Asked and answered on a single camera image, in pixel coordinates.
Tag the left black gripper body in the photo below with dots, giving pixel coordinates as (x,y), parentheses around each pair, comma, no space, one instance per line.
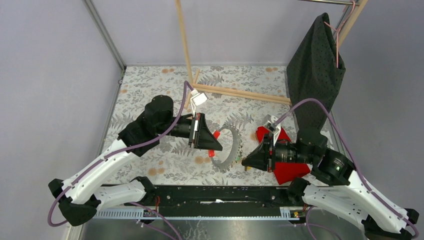
(194,123)

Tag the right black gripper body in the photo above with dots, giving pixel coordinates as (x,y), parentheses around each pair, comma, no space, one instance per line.
(272,156)

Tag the large keyring with red handle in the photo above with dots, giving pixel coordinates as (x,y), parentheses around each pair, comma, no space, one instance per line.
(232,148)

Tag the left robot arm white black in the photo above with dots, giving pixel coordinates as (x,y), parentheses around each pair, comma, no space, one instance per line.
(84,194)

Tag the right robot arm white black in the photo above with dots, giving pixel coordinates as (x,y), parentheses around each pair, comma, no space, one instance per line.
(376,216)

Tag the red cloth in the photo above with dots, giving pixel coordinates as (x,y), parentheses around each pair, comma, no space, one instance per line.
(284,172)

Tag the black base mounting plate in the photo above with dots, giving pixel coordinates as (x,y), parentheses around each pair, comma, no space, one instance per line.
(234,199)

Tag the dark dotted hanging garment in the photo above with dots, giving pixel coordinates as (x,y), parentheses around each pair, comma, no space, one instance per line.
(316,69)

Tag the pink clothes hanger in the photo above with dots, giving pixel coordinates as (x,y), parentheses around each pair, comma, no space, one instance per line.
(339,29)

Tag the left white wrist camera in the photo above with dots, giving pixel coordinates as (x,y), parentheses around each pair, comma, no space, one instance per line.
(197,100)

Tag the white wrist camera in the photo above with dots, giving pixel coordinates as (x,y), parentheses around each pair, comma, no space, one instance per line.
(197,100)
(270,124)

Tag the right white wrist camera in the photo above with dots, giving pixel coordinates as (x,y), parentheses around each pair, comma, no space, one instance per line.
(270,124)

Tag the slotted cable duct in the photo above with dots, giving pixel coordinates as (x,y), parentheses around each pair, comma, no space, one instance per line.
(278,213)

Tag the aluminium frame post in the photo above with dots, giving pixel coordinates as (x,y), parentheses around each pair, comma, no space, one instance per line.
(97,20)

